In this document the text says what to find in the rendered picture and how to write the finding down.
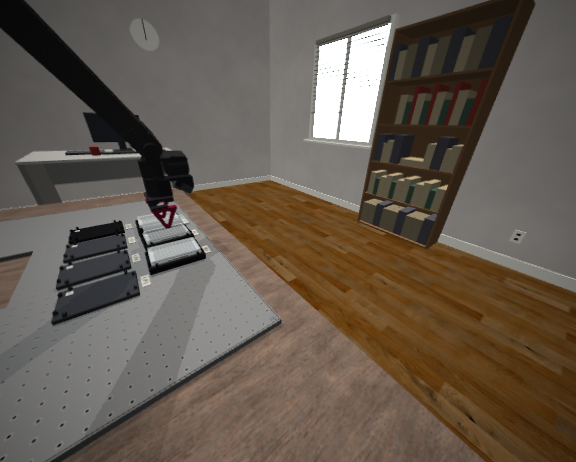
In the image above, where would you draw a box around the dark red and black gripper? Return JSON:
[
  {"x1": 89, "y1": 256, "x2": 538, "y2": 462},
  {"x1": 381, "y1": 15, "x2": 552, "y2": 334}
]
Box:
[{"x1": 143, "y1": 176, "x2": 177, "y2": 229}]

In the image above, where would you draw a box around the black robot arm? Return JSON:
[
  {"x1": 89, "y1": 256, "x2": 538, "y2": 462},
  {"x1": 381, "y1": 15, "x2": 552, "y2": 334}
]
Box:
[{"x1": 0, "y1": 0, "x2": 194, "y2": 197}]

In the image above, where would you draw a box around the black rectangular frame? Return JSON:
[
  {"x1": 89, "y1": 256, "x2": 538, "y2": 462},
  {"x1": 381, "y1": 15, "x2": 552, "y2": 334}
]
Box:
[{"x1": 68, "y1": 220, "x2": 125, "y2": 245}]

